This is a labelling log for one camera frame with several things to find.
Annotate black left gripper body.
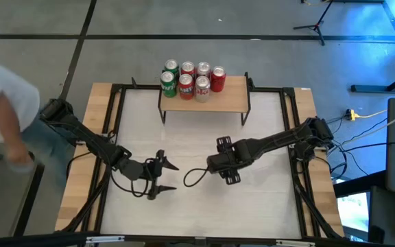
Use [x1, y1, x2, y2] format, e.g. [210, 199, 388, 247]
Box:
[144, 150, 166, 201]

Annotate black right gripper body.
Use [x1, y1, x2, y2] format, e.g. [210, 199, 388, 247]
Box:
[206, 139, 254, 174]

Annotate red Coca-Cola can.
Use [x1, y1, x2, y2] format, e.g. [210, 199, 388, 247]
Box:
[210, 66, 227, 93]

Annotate red Fanta can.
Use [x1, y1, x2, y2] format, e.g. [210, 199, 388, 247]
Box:
[178, 73, 195, 101]

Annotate green Sprite can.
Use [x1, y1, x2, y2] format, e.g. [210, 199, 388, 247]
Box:
[159, 71, 178, 98]
[163, 58, 180, 80]

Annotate red soda can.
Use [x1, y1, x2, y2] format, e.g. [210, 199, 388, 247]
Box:
[179, 60, 197, 78]

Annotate person's forearm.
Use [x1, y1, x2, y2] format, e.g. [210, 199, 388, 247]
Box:
[0, 92, 27, 155]

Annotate wooden shelf black legs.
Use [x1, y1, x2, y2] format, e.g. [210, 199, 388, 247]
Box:
[157, 74, 252, 127]

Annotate black desk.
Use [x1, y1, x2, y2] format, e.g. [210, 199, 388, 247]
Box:
[333, 169, 389, 198]

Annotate lit computer screen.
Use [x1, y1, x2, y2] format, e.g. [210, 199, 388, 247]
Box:
[336, 191, 370, 237]

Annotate black rig crossbar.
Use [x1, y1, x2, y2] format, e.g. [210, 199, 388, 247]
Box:
[0, 232, 356, 247]

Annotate person's hand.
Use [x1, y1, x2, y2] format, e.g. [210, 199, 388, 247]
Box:
[5, 143, 36, 172]

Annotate black tripod stand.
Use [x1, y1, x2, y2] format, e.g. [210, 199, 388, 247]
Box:
[292, 0, 333, 47]

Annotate black metal stand base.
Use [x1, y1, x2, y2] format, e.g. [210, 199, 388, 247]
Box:
[350, 0, 395, 94]

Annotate person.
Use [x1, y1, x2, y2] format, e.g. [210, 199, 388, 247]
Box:
[0, 49, 78, 193]

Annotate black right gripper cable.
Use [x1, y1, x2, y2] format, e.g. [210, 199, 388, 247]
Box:
[182, 167, 213, 188]

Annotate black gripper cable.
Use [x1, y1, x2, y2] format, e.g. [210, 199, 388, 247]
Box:
[110, 167, 152, 199]
[182, 167, 213, 188]

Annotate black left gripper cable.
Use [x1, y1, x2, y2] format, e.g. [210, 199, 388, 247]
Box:
[110, 167, 152, 199]

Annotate black cable bundle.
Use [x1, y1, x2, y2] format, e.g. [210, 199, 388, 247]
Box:
[60, 161, 112, 234]
[291, 161, 344, 239]

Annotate silver metal bracket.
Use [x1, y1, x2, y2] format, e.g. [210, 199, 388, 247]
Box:
[275, 239, 317, 247]
[84, 235, 125, 245]

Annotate black metal table frame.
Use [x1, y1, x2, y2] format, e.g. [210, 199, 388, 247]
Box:
[93, 83, 310, 239]

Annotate black floor cable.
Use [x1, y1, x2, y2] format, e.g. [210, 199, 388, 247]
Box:
[334, 140, 395, 154]

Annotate yellow power cable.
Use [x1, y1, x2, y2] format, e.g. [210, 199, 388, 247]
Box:
[354, 108, 389, 119]

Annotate white cable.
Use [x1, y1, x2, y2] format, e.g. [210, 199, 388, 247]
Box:
[341, 102, 395, 147]

